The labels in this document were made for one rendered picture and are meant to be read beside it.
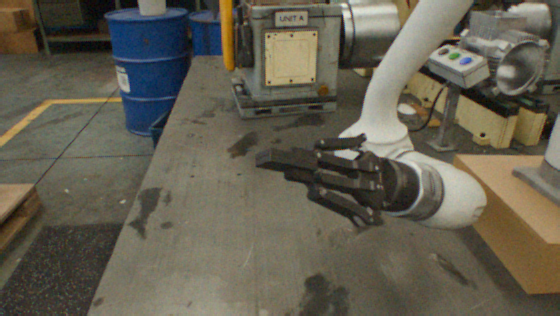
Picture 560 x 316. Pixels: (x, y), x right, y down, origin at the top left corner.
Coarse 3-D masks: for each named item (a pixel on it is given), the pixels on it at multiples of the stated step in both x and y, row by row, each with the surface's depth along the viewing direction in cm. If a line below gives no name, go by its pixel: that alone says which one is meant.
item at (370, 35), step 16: (352, 0) 136; (368, 0) 137; (384, 0) 138; (352, 16) 133; (368, 16) 134; (384, 16) 135; (352, 32) 134; (368, 32) 134; (384, 32) 135; (352, 48) 136; (368, 48) 137; (384, 48) 138; (352, 64) 142; (368, 64) 144
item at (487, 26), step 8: (472, 16) 125; (480, 16) 121; (488, 16) 118; (496, 16) 126; (504, 16) 125; (512, 16) 121; (520, 16) 117; (472, 24) 125; (480, 24) 122; (488, 24) 118; (496, 24) 115; (504, 24) 116; (512, 24) 116; (520, 24) 117; (472, 32) 125; (480, 32) 122; (488, 32) 118; (496, 32) 117
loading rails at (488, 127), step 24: (432, 72) 145; (432, 96) 147; (480, 96) 122; (528, 96) 121; (456, 120) 133; (480, 120) 123; (504, 120) 114; (528, 120) 118; (480, 144) 120; (504, 144) 118; (528, 144) 120
